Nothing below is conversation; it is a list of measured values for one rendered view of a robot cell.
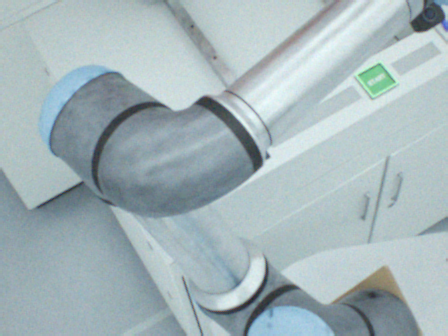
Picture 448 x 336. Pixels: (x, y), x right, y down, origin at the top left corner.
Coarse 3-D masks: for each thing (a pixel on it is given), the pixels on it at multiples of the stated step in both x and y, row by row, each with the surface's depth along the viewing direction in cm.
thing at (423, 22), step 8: (432, 8) 120; (440, 8) 121; (416, 16) 120; (424, 16) 120; (432, 16) 120; (440, 16) 121; (416, 24) 121; (424, 24) 120; (432, 24) 121; (416, 32) 123
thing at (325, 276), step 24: (408, 240) 150; (432, 240) 150; (312, 264) 149; (336, 264) 149; (360, 264) 149; (384, 264) 148; (408, 264) 148; (432, 264) 148; (312, 288) 147; (336, 288) 147; (408, 288) 146; (432, 288) 146; (432, 312) 144
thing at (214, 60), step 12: (168, 0) 173; (180, 12) 171; (180, 24) 173; (192, 24) 169; (192, 36) 169; (204, 36) 168; (204, 48) 167; (216, 60) 165; (216, 72) 166; (228, 72) 164; (228, 84) 163
